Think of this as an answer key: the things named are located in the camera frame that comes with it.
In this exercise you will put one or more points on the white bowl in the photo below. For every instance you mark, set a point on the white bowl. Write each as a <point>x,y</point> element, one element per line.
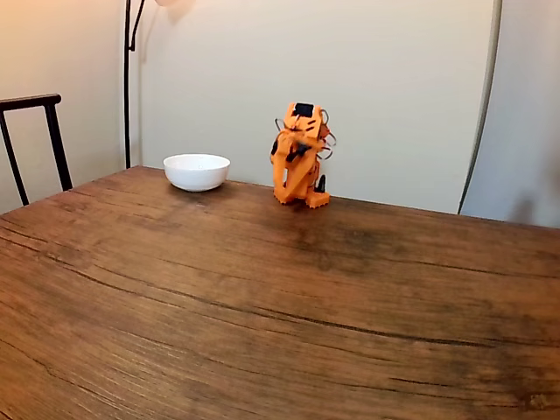
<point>197,172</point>

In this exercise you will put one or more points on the black floor lamp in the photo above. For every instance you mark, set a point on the black floor lamp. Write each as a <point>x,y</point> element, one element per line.
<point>127,87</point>

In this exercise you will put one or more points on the black chair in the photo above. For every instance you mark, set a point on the black chair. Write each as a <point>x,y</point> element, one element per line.
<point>52,127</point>

